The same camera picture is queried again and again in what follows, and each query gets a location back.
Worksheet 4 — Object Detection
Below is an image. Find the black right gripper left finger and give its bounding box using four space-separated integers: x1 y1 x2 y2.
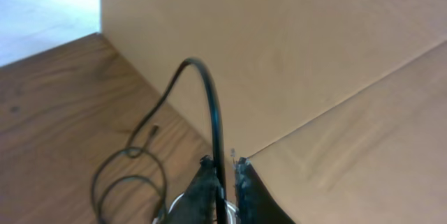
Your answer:
163 156 220 224

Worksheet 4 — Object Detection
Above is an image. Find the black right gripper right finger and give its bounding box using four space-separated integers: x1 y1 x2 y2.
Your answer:
235 158 295 224

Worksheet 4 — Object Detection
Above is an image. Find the black USB cable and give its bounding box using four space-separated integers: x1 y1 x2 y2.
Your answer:
125 57 228 224

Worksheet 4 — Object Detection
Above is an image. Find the black cable blue connector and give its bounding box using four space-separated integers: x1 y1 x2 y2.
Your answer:
89 125 168 224

